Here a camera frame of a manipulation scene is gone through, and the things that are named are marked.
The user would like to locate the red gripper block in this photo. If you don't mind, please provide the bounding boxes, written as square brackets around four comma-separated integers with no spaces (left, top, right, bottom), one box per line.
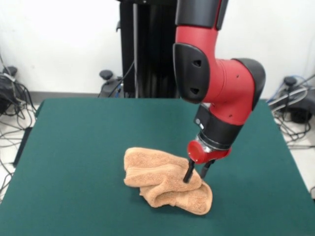
[183,139,232,183]

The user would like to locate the orange terry towel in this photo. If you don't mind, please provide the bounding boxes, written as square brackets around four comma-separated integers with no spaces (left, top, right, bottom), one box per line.
[123,147,214,216]

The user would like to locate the dark green table cloth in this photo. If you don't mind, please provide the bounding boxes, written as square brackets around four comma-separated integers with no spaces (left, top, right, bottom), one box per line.
[0,98,315,236]

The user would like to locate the black pedestal foot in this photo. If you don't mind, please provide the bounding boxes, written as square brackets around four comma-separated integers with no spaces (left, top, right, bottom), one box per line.
[269,76,315,123]
[0,65,19,116]
[98,69,125,98]

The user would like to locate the blue cable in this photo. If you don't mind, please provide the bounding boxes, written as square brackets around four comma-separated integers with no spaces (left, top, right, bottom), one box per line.
[267,75,310,104]

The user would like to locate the black cable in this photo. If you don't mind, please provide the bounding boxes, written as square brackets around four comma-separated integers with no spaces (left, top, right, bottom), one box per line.
[108,60,136,98]

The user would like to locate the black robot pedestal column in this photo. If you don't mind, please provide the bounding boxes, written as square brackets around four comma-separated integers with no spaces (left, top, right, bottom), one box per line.
[115,0,184,99]

